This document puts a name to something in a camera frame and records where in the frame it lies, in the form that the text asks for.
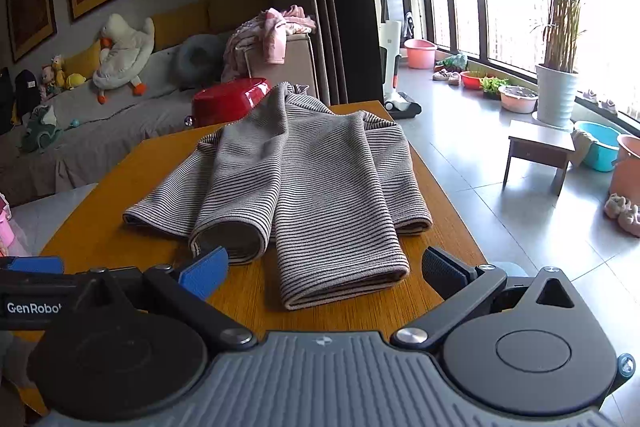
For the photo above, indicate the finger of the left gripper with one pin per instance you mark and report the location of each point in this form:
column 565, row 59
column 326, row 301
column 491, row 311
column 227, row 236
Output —
column 45, row 265

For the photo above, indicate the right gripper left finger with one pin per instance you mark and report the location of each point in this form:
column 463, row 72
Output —
column 181, row 294

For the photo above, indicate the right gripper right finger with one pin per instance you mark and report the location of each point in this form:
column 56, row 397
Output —
column 467, row 292

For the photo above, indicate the grey striped knit sweater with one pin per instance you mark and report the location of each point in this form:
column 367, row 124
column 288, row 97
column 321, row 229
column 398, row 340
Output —
column 332, row 194

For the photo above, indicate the pink clothes pile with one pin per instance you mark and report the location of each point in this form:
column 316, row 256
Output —
column 270, row 29

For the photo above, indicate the pink storage box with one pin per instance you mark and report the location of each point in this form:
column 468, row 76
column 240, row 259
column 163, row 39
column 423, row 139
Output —
column 12, row 237

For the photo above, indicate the grey covered sofa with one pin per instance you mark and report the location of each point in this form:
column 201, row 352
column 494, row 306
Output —
column 95, row 137

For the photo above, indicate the green dinosaur plush toy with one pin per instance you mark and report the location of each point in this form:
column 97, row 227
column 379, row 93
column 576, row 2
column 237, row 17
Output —
column 41, row 131

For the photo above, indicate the small wooden stool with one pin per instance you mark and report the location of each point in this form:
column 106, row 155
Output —
column 541, row 145

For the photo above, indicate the yellow plush toy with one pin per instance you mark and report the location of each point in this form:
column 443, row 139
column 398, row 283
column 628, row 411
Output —
column 54, row 79

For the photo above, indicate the red round stool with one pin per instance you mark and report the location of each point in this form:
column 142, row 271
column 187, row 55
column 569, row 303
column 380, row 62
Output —
column 226, row 102

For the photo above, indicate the blue plastic basin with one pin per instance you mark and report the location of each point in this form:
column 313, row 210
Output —
column 604, row 148

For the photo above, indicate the pink bucket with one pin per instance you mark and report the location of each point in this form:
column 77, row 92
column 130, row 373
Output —
column 626, row 174

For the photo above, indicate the white upright vacuum cleaner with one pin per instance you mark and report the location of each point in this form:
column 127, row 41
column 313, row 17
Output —
column 398, row 104

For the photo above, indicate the pink bowl with lid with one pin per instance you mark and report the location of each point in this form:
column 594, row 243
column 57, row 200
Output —
column 517, row 99

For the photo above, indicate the red bowl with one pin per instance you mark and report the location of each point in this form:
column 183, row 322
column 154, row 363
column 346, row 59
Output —
column 472, row 80

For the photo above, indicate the white goose plush toy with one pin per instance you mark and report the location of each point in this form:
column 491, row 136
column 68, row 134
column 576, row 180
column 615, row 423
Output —
column 128, row 54

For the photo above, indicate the grey neck pillow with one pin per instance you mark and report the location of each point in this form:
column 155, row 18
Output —
column 199, row 61

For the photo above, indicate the pink plastic basin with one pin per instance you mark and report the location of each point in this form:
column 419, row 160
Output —
column 420, row 53

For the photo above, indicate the dark curtain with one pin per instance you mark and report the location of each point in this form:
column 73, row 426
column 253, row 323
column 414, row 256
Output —
column 348, row 60

